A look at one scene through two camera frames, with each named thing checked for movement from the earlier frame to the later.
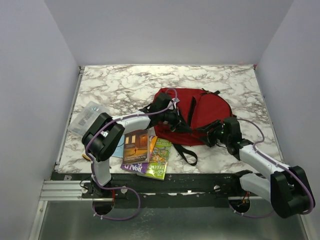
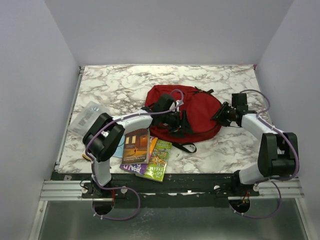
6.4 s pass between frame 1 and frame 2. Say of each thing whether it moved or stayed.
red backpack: moved
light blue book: stayed
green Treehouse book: stayed
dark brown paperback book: stayed
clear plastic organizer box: stayed
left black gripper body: stayed
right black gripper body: moved
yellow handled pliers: stayed
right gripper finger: moved
